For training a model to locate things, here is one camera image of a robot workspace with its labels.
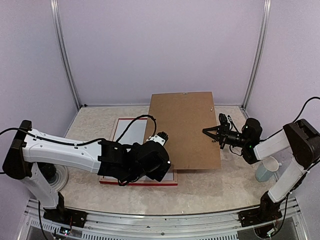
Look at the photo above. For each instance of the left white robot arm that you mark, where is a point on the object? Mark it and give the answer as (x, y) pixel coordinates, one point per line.
(30, 146)

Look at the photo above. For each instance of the white plate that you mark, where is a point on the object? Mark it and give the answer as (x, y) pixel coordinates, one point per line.
(60, 178)

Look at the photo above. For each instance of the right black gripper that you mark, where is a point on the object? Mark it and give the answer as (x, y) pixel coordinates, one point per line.
(220, 138)

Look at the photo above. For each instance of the cat photo print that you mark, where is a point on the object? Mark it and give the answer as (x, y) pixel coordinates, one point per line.
(135, 140)

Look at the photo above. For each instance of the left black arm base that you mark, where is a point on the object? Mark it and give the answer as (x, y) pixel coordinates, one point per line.
(66, 216)

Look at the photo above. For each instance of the aluminium front rail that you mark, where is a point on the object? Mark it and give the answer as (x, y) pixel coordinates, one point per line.
(221, 225)

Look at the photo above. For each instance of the black cup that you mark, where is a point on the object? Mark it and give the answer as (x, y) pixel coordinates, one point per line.
(48, 170)

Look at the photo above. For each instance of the light blue paper cup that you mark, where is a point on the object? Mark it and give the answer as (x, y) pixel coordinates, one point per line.
(266, 169)

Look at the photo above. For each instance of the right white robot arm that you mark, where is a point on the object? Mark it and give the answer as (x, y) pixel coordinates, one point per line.
(299, 141)

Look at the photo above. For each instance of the brown backing board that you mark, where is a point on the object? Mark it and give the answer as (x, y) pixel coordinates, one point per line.
(183, 116)

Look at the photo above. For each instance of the left aluminium corner post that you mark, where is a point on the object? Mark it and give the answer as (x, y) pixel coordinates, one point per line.
(54, 5)

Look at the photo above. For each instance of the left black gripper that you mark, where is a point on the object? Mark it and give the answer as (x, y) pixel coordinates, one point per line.
(158, 174)

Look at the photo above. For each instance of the aluminium corner post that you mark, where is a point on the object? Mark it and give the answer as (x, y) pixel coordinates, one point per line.
(258, 53)
(54, 5)

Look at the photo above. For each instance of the right aluminium corner post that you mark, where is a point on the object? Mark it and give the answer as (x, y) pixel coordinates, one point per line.
(258, 53)

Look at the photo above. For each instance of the red wooden picture frame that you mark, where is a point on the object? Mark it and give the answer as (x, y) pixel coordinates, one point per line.
(140, 180)

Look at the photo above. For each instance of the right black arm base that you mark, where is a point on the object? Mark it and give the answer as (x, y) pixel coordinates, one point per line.
(266, 212)

